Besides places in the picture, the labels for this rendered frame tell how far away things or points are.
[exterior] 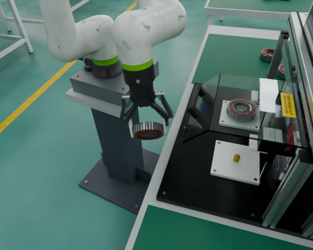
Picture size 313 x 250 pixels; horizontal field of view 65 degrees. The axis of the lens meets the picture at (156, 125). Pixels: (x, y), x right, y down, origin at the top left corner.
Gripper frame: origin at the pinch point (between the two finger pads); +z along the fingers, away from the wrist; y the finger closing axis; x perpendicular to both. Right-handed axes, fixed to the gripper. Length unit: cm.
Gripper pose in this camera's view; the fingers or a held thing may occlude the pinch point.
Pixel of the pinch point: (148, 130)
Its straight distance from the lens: 88.2
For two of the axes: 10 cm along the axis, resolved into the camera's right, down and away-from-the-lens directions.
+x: 0.0, 6.5, -7.6
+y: -9.9, 0.8, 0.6
